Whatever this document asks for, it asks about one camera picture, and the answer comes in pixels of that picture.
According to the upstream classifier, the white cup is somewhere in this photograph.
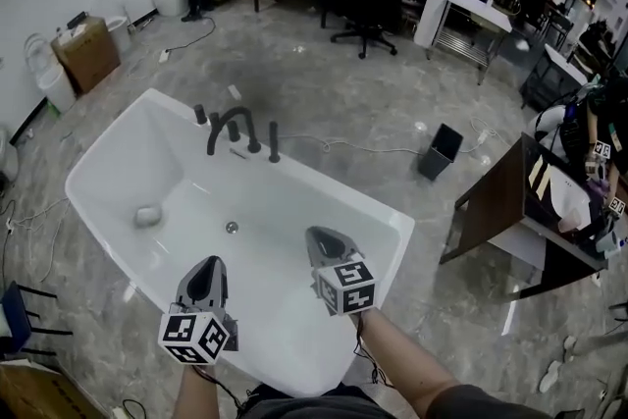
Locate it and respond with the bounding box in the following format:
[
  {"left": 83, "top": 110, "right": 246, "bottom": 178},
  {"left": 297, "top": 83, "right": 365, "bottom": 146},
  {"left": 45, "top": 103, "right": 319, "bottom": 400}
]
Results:
[{"left": 596, "top": 230, "right": 620, "bottom": 257}]

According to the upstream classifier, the black office chair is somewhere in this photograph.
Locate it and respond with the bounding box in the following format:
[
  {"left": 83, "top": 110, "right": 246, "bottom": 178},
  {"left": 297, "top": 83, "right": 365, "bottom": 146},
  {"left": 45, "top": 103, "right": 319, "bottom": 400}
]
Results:
[{"left": 330, "top": 0, "right": 398, "bottom": 60}]

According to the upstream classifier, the metal rack table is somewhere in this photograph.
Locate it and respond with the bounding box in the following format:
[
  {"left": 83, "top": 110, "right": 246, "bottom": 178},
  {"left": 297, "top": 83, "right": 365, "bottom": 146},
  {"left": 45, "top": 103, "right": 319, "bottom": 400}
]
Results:
[{"left": 431, "top": 0, "right": 514, "bottom": 87}]

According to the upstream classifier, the white sink basin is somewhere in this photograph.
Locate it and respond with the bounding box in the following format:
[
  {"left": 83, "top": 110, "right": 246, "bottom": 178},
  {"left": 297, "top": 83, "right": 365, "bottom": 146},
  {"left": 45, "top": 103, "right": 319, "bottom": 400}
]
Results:
[{"left": 548, "top": 169, "right": 593, "bottom": 232}]

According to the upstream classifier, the large torn cardboard box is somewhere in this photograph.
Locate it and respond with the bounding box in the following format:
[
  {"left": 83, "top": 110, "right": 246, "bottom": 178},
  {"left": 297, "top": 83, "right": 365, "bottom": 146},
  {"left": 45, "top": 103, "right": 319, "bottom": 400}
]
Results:
[{"left": 0, "top": 360, "right": 107, "bottom": 419}]

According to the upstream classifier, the dark vanity cabinet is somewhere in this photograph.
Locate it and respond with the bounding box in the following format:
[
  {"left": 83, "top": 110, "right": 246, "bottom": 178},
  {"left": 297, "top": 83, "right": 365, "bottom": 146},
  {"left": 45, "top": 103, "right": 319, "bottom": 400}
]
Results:
[{"left": 439, "top": 131, "right": 609, "bottom": 305}]

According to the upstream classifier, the tangled white floor cable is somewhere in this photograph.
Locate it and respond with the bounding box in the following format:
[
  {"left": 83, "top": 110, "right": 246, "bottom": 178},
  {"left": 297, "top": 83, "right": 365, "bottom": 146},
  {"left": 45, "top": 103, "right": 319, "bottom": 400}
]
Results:
[{"left": 0, "top": 198, "right": 70, "bottom": 284}]

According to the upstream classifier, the blue chair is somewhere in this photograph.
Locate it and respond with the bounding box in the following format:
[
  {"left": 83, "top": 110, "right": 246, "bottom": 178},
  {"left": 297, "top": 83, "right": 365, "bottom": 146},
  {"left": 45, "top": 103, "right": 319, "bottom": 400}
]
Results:
[{"left": 0, "top": 280, "right": 75, "bottom": 359}]

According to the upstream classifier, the pink cup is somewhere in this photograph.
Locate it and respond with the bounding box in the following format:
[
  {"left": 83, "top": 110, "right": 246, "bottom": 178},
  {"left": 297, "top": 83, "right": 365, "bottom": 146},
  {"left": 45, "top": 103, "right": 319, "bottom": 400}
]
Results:
[{"left": 557, "top": 208, "right": 583, "bottom": 235}]

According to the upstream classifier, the black floor cable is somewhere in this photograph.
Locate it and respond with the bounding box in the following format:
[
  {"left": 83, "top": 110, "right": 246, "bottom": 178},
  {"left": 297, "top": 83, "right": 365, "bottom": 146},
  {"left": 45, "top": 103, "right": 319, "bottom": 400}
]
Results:
[{"left": 166, "top": 17, "right": 217, "bottom": 53}]

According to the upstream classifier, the black handheld shower wand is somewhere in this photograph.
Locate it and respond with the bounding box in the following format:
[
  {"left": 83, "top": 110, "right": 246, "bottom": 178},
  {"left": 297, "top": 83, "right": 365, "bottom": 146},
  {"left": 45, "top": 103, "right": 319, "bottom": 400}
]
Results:
[{"left": 267, "top": 122, "right": 282, "bottom": 164}]

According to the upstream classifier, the person's left forearm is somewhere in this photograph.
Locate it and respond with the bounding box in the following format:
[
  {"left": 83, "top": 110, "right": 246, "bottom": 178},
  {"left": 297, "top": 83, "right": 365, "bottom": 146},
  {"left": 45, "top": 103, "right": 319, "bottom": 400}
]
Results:
[{"left": 177, "top": 362, "right": 220, "bottom": 419}]

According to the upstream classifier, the black trash bin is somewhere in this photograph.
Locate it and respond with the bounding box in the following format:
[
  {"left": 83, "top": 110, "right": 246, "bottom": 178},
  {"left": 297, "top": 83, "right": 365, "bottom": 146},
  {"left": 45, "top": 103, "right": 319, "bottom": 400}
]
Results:
[{"left": 417, "top": 123, "right": 464, "bottom": 182}]

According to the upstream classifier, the person's right forearm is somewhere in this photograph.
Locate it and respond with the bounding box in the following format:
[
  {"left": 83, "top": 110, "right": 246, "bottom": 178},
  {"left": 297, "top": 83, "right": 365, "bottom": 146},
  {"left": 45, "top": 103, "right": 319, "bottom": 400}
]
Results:
[{"left": 348, "top": 307, "right": 465, "bottom": 413}]

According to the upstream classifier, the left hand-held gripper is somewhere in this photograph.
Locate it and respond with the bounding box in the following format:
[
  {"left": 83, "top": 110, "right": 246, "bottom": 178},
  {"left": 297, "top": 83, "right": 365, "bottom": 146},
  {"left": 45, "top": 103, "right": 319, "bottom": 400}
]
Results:
[{"left": 157, "top": 255, "right": 240, "bottom": 367}]

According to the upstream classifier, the white bathtub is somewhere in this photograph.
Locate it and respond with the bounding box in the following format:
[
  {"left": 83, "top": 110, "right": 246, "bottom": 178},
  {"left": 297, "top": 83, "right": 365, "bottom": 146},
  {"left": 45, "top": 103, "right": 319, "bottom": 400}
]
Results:
[{"left": 65, "top": 87, "right": 416, "bottom": 398}]

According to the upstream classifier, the white round bin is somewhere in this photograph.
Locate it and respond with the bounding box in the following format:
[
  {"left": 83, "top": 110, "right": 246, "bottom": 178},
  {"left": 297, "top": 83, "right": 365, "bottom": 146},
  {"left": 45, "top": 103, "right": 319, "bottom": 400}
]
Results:
[{"left": 106, "top": 15, "right": 132, "bottom": 54}]

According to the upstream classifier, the brown cardboard box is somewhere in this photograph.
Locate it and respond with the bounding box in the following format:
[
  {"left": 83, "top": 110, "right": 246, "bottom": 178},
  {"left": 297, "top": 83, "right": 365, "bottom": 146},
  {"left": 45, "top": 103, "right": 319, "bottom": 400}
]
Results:
[{"left": 50, "top": 16, "right": 122, "bottom": 94}]

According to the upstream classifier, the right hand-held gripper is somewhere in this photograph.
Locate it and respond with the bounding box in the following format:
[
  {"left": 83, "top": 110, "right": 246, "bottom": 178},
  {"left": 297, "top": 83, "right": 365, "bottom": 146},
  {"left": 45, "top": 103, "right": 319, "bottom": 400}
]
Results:
[{"left": 304, "top": 226, "right": 380, "bottom": 316}]

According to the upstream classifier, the person's dark grey clothing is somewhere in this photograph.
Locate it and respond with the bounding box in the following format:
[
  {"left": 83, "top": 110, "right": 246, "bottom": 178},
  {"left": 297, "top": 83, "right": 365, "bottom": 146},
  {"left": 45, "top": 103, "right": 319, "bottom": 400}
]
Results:
[{"left": 242, "top": 382, "right": 555, "bottom": 419}]

